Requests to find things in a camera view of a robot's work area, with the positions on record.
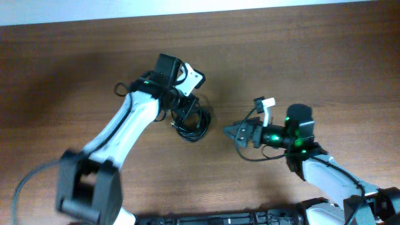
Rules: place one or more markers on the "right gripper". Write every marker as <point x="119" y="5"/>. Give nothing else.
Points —
<point x="254" y="131"/>

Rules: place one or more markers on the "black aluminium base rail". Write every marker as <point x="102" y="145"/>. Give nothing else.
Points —
<point x="234" y="217"/>

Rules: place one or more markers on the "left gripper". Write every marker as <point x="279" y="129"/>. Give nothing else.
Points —
<point x="187" y="111"/>

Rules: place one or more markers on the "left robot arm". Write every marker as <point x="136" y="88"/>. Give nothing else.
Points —
<point x="89" y="186"/>

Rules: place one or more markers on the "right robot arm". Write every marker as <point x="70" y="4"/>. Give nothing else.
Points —
<point x="350" y="200"/>

